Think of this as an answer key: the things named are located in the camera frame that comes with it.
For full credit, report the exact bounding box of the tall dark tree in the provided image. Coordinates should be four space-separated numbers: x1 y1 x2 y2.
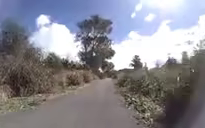
74 14 117 73

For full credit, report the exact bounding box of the small dark tree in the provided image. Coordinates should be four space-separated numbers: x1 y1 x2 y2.
129 54 144 71

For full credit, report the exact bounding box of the grey paved path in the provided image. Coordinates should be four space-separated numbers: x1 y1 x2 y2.
0 77 145 128

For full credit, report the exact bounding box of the leafy low vegetation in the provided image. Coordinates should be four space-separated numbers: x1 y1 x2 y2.
114 67 192 128

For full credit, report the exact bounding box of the dry brown scrub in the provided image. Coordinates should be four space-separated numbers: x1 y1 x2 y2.
0 46 101 100

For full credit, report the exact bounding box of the blurred dark tree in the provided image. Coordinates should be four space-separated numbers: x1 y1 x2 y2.
0 18 33 58

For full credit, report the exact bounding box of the grass verge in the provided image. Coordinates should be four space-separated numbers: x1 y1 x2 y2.
0 83 92 122

